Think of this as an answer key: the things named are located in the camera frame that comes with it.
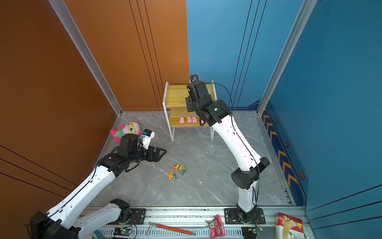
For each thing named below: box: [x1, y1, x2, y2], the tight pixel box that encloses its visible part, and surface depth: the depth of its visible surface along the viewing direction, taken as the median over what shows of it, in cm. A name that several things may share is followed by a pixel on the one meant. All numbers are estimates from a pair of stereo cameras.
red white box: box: [275, 212, 305, 239], surface depth 68 cm
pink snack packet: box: [204, 214, 226, 239], surface depth 71 cm
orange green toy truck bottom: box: [167, 172, 178, 181], surface depth 86 cm
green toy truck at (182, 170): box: [178, 165, 187, 176], surface depth 89 cm
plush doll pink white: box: [109, 120, 142, 143], surface depth 102 cm
